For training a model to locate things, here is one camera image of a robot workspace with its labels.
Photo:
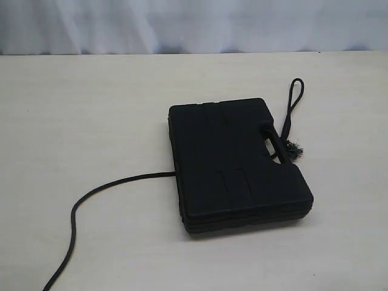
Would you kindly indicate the black plastic tool case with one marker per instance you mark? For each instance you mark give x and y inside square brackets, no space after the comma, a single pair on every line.
[231,167]

